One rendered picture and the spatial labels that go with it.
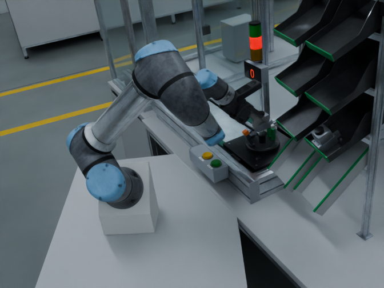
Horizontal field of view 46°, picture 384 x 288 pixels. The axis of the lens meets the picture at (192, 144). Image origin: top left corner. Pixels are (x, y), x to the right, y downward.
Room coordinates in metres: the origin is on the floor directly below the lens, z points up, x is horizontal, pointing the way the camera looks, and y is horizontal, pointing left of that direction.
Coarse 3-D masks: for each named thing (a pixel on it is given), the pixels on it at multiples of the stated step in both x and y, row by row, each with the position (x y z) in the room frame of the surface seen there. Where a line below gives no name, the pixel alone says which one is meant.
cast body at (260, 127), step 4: (260, 112) 1.56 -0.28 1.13; (264, 112) 1.56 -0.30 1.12; (268, 116) 1.55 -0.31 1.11; (268, 120) 1.55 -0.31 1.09; (272, 120) 1.58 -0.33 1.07; (260, 124) 1.53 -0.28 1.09; (264, 124) 1.54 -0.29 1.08; (268, 124) 1.55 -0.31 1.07; (256, 128) 1.54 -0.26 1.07; (260, 128) 1.53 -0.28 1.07; (264, 128) 1.54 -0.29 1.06
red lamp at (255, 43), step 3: (261, 36) 1.77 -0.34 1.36; (252, 39) 1.76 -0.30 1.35; (255, 39) 1.76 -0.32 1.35; (258, 39) 1.76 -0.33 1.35; (261, 39) 1.77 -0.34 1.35; (252, 42) 1.76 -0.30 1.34; (255, 42) 1.76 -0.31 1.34; (258, 42) 1.76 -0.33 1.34; (261, 42) 1.77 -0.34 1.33; (252, 45) 1.77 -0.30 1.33; (255, 45) 1.76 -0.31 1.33; (258, 45) 1.76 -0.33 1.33; (261, 45) 1.77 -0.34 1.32; (252, 48) 1.77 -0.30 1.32; (255, 48) 1.76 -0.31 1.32; (258, 48) 1.76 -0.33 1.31
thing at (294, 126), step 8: (304, 96) 1.37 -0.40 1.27; (304, 104) 1.37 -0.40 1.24; (312, 104) 1.35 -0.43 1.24; (288, 112) 1.35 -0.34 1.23; (296, 112) 1.36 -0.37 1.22; (304, 112) 1.34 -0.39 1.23; (312, 112) 1.31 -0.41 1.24; (320, 112) 1.29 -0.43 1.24; (280, 120) 1.35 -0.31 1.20; (288, 120) 1.34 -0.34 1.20; (296, 120) 1.32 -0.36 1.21; (304, 120) 1.30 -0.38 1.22; (312, 120) 1.28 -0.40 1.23; (320, 120) 1.24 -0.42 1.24; (288, 128) 1.30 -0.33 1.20; (296, 128) 1.28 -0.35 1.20; (304, 128) 1.26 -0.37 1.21; (312, 128) 1.24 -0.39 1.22; (296, 136) 1.22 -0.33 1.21; (304, 136) 1.23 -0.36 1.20
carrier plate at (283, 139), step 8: (280, 136) 1.61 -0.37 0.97; (224, 144) 1.61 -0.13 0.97; (232, 144) 1.60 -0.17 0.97; (240, 144) 1.60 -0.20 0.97; (280, 144) 1.55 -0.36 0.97; (232, 152) 1.55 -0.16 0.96; (240, 152) 1.54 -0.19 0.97; (248, 152) 1.53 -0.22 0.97; (248, 160) 1.47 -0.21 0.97; (256, 160) 1.46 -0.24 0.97; (264, 160) 1.46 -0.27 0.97; (272, 160) 1.45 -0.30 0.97; (256, 168) 1.41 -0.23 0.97
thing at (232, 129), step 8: (216, 104) 2.09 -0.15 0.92; (216, 112) 2.00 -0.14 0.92; (224, 112) 1.99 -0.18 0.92; (216, 120) 1.92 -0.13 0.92; (224, 120) 1.91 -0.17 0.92; (232, 120) 1.90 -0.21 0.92; (248, 120) 1.83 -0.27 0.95; (224, 128) 1.84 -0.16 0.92; (232, 128) 1.83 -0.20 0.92; (240, 128) 1.82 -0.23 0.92; (248, 128) 1.81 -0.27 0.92; (232, 136) 1.76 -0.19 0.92; (240, 136) 1.75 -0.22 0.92; (248, 168) 1.45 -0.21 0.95
